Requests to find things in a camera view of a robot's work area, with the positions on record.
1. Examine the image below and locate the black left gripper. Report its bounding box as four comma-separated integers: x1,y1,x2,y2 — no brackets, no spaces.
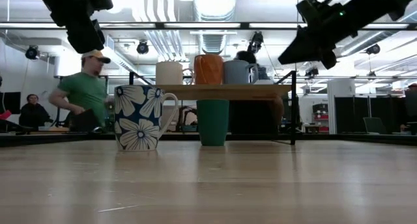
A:
34,0,114,55

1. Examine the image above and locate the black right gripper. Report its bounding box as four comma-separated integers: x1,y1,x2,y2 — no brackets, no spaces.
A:
278,0,385,70

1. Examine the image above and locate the clear plastic cup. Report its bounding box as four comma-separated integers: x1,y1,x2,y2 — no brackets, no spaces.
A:
257,66,276,85

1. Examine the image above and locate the light blue ribbed mug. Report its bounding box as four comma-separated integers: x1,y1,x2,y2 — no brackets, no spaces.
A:
222,59,259,85

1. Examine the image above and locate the plain white mug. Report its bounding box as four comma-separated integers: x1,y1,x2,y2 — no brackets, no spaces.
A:
155,61,194,86

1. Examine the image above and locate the blue white floral mug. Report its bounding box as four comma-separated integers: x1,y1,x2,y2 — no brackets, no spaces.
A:
113,84,179,152

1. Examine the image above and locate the orange mug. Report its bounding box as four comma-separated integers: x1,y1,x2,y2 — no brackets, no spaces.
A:
194,53,225,85

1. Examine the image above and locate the green cup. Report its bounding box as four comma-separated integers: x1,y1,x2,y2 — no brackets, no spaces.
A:
196,99,230,147

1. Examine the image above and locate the red storage rack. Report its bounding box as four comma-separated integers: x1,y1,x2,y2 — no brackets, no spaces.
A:
311,103,330,133

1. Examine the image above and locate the black partition panel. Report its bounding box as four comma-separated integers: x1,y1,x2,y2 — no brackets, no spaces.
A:
334,95,407,134

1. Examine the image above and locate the black overhead light bar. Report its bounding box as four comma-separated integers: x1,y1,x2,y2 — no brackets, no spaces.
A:
0,21,417,31

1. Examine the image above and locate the black monitor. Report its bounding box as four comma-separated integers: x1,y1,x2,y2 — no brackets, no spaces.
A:
0,92,22,116

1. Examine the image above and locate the black hanging camera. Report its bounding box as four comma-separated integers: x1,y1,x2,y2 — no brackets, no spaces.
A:
248,31,264,55

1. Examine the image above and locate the wooden shelf with black frame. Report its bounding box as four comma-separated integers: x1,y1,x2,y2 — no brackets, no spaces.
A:
128,70,298,146

